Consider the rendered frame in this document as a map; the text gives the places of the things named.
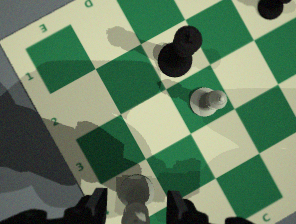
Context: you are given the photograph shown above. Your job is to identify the green and cream chessboard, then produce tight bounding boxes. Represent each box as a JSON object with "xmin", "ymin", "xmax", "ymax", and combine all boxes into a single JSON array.
[{"xmin": 0, "ymin": 0, "xmax": 296, "ymax": 224}]

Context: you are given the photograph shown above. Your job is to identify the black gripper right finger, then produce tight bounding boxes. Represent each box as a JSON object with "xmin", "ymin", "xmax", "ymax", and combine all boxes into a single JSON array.
[{"xmin": 166, "ymin": 190, "xmax": 255, "ymax": 224}]

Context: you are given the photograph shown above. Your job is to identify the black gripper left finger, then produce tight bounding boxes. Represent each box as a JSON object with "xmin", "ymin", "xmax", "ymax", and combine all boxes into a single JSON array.
[{"xmin": 0, "ymin": 187, "xmax": 108, "ymax": 224}]

